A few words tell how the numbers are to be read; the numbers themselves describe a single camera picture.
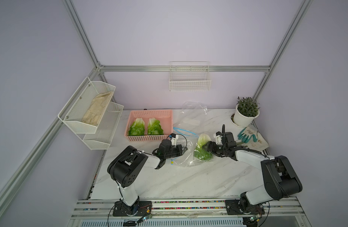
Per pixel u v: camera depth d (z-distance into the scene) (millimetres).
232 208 722
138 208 728
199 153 882
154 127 959
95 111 783
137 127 956
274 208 753
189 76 939
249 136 1012
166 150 738
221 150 818
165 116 1144
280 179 447
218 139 852
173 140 860
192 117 1149
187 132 1019
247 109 983
